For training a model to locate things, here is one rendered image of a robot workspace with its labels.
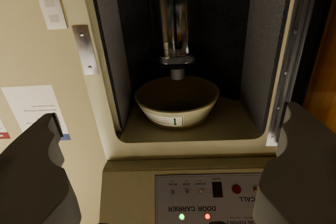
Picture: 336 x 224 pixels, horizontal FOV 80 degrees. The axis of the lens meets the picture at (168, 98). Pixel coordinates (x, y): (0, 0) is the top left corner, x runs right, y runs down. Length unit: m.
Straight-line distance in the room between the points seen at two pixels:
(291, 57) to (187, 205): 0.28
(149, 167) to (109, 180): 0.07
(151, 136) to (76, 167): 0.80
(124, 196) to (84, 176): 0.80
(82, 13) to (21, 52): 0.64
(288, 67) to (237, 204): 0.23
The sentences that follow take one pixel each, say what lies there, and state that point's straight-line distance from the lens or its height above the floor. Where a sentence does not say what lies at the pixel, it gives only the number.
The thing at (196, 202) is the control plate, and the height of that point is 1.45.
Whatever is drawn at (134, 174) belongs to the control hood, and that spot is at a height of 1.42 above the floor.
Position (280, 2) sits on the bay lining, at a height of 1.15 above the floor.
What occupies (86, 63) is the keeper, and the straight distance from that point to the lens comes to 0.33.
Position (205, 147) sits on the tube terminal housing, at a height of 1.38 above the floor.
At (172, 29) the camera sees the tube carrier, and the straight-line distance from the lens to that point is 0.34.
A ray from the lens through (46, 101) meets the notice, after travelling 0.97.
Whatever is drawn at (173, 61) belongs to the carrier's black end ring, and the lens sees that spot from 0.34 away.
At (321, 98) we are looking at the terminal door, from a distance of 0.31.
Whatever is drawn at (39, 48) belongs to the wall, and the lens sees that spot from 0.88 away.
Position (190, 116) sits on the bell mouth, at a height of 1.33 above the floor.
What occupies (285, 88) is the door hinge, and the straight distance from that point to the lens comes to 0.36.
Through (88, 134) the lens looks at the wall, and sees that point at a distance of 0.99.
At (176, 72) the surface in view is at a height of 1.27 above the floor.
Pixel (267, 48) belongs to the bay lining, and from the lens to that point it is 0.35.
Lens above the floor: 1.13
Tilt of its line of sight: 27 degrees up
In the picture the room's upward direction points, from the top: 176 degrees clockwise
